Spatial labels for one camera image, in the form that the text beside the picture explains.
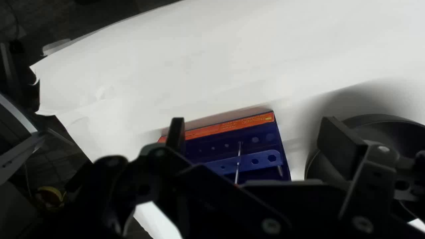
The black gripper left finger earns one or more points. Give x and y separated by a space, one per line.
176 133

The grey metal frame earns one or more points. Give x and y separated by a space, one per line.
15 133

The yellow tape roll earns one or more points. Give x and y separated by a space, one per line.
50 195

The blue perforated box orange strip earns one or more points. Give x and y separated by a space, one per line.
253 146

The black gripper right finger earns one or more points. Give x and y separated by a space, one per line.
341 141

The white paper sheet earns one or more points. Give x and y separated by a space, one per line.
213 61

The black round base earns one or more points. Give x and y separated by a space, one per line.
399 133

